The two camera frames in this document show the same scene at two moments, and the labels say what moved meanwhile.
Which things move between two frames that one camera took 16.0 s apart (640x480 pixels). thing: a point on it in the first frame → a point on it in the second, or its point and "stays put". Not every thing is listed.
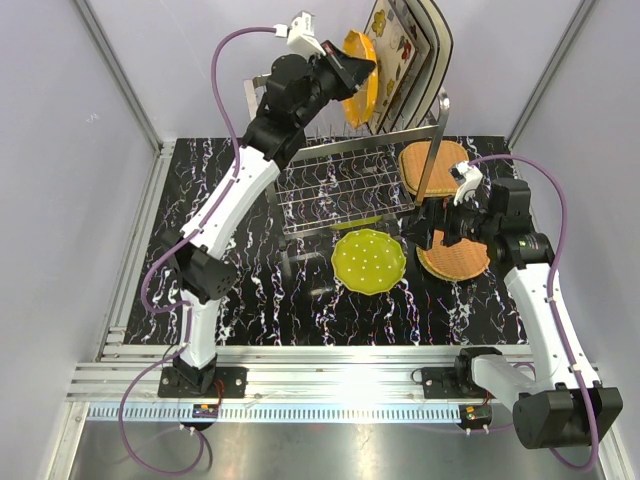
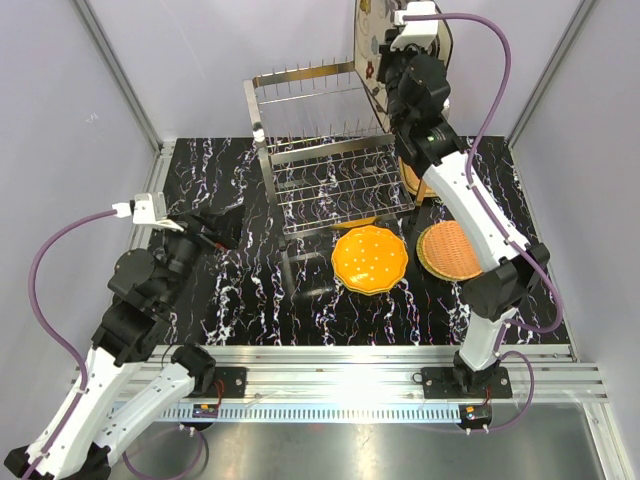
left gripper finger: [355, 69] → [225, 221]
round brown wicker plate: [462, 259] stays put
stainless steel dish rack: [361, 182] stays put
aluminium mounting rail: [129, 372] stays put
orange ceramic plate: [360, 106] → [370, 258]
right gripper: [444, 213] → [387, 54]
